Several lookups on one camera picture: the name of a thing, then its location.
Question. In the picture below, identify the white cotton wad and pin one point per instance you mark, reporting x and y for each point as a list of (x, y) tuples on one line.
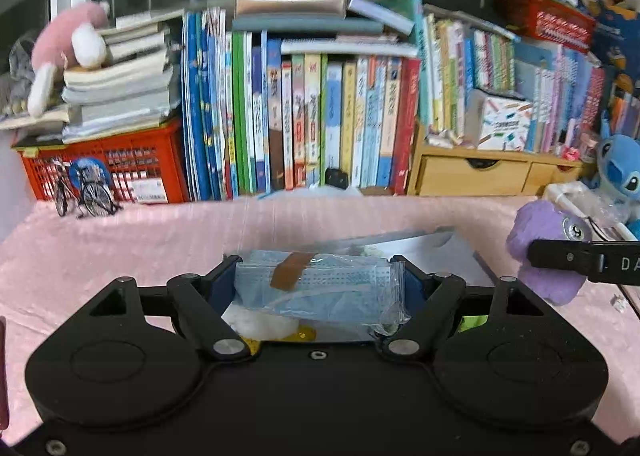
[(255, 323)]

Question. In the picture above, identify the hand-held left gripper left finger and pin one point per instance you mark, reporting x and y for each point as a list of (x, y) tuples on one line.
[(220, 286)]

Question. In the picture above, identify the gold sequin bow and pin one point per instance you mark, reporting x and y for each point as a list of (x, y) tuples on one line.
[(306, 334)]

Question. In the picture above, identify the miniature black bicycle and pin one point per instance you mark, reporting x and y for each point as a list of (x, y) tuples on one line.
[(97, 198)]

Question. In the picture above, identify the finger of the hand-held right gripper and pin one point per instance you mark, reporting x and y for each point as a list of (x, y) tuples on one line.
[(555, 256)]

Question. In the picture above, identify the row of children's books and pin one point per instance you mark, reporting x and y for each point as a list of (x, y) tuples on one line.
[(300, 111)]

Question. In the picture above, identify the purple fluffy plush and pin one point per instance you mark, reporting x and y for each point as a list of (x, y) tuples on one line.
[(540, 226)]

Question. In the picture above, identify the grey plush toy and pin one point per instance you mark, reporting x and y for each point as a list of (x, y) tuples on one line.
[(22, 66)]

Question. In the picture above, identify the dark blue printed box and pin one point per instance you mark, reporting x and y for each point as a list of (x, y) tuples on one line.
[(615, 36)]

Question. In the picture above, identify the blue plush toy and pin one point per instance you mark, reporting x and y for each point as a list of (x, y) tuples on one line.
[(620, 171)]

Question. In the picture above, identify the small pink toy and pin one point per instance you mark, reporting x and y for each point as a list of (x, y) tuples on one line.
[(571, 152)]

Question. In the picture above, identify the green ribbon bow with bell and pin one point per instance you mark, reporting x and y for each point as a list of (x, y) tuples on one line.
[(472, 322)]

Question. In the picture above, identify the round blue badge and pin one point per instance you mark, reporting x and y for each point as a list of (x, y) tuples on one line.
[(90, 168)]

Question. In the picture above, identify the white plastic tube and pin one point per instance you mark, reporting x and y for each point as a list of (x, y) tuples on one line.
[(565, 193)]

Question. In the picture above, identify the wooden drawer organiser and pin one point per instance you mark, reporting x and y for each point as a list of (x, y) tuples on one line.
[(470, 173)]

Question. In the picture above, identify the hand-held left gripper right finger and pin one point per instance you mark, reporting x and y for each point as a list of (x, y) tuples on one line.
[(412, 286)]

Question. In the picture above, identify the white printed box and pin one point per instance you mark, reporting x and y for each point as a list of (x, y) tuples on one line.
[(500, 123)]

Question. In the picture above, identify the pink striped tablecloth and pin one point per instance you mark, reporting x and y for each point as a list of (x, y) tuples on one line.
[(150, 246)]

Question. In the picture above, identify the grey shallow cardboard box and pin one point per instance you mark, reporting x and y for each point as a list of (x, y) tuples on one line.
[(450, 261)]

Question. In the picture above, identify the pink plush toy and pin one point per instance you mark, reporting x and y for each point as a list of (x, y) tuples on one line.
[(55, 46)]

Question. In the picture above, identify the small black box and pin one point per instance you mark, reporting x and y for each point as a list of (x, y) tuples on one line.
[(336, 178)]

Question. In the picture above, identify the blue face mask pack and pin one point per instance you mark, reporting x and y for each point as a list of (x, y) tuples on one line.
[(325, 281)]

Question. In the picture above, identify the red plastic crate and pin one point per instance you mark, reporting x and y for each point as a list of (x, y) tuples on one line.
[(170, 146)]

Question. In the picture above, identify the stack of paperback books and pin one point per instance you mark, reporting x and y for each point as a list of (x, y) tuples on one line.
[(125, 86)]

